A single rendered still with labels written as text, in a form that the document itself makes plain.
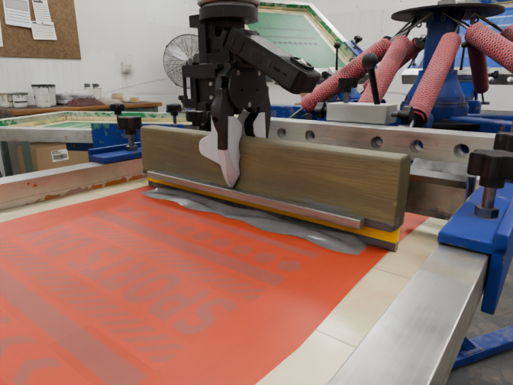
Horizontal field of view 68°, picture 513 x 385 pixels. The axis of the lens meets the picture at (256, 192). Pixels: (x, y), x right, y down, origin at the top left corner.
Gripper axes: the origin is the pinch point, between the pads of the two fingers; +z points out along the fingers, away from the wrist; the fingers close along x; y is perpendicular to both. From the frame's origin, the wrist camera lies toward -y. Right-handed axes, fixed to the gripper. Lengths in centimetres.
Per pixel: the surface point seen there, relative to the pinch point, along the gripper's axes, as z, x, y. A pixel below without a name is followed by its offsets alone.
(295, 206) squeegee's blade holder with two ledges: 1.7, 3.0, -9.6
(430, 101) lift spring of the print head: -7, -55, -8
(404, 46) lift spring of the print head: -20, -72, 4
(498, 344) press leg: 96, -133, -25
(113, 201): 4.7, 8.6, 18.0
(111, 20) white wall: -80, -227, 380
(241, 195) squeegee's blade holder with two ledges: 1.7, 2.9, -1.7
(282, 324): 5.2, 17.5, -17.9
